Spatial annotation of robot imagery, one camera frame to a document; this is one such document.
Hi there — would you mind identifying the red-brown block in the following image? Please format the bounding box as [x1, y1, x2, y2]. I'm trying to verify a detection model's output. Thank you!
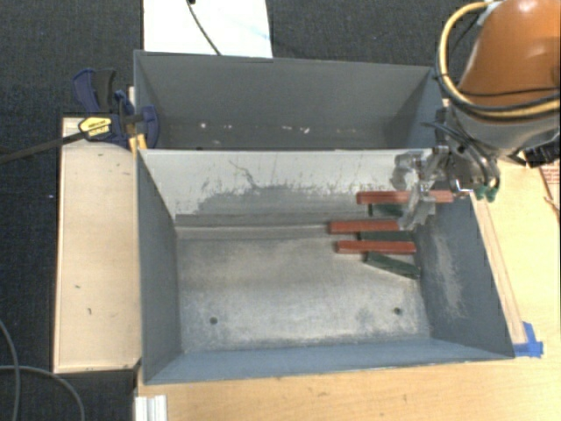
[335, 239, 418, 255]
[355, 190, 455, 206]
[328, 218, 401, 236]

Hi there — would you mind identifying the pale wood board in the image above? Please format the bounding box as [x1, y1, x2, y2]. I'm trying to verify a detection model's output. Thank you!
[52, 116, 144, 375]

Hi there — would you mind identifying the black cylinder on white bracket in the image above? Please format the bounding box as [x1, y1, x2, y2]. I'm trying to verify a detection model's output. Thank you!
[517, 142, 561, 169]

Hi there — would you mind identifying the dark green flat block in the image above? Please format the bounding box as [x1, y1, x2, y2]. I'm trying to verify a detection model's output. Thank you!
[366, 203, 405, 218]
[356, 231, 416, 243]
[362, 252, 423, 281]

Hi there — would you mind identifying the grey metal bin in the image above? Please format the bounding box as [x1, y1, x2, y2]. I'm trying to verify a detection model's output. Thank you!
[132, 49, 517, 386]

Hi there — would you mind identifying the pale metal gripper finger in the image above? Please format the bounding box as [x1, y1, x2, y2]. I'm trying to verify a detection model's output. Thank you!
[396, 189, 437, 232]
[390, 152, 433, 191]

